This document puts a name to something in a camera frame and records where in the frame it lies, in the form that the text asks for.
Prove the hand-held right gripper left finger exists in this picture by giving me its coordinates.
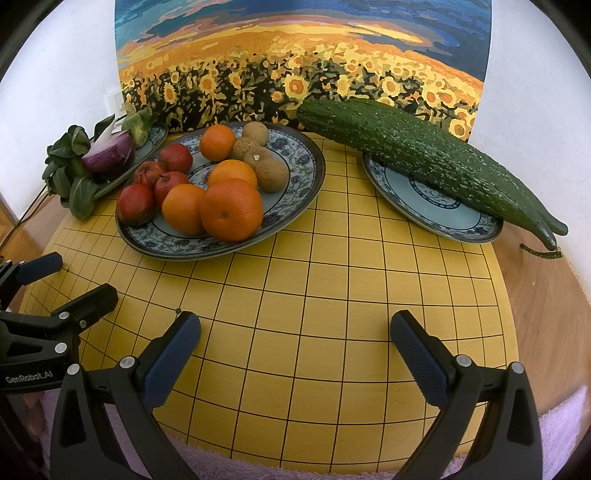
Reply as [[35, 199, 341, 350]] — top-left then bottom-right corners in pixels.
[[50, 311, 202, 480]]

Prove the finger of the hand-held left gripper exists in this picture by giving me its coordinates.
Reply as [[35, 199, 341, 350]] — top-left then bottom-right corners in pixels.
[[0, 252, 64, 308], [0, 284, 118, 367]]

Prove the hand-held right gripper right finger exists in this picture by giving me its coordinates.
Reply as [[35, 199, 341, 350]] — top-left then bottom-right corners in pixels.
[[390, 310, 544, 480]]

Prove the small red fruit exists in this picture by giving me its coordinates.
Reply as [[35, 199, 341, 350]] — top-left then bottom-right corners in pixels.
[[117, 184, 156, 226], [154, 172, 190, 208], [134, 161, 168, 188], [158, 143, 194, 175]]

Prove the brown round fruit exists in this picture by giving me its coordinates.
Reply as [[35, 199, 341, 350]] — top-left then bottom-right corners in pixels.
[[231, 137, 259, 161], [255, 158, 289, 193], [241, 122, 269, 145], [243, 146, 274, 172]]

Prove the large blue patterned plate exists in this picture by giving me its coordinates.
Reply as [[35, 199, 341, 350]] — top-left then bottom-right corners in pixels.
[[115, 122, 327, 262]]

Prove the yellow grid board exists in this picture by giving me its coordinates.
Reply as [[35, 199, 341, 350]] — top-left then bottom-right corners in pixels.
[[18, 131, 517, 474]]

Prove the green leafy vegetable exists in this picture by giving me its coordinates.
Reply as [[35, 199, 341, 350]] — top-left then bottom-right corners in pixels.
[[41, 109, 158, 221]]

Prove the red onion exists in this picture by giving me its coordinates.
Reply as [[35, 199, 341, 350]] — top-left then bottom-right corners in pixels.
[[82, 130, 136, 175]]

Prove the purple fluffy blanket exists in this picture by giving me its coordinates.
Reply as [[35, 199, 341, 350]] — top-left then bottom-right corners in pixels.
[[37, 388, 589, 480]]

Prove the small blue patterned plate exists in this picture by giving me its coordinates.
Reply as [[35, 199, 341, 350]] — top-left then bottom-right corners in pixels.
[[60, 122, 169, 206], [361, 152, 504, 244]]

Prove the green cucumber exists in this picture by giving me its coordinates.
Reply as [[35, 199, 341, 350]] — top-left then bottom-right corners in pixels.
[[296, 98, 570, 237], [409, 168, 563, 260]]

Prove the sunflower field painting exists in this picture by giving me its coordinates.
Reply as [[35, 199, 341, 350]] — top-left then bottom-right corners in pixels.
[[115, 0, 492, 141]]

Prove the black power cable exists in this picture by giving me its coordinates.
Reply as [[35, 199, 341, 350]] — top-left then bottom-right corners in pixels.
[[0, 182, 54, 250]]

